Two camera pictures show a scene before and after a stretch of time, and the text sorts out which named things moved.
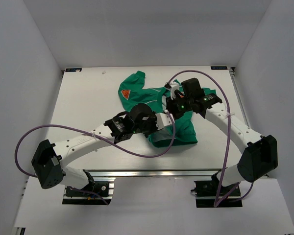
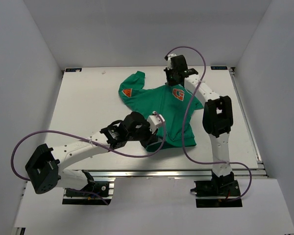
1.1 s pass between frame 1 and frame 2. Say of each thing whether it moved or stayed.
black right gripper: moved
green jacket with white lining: stayed
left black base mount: stayed
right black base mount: stayed
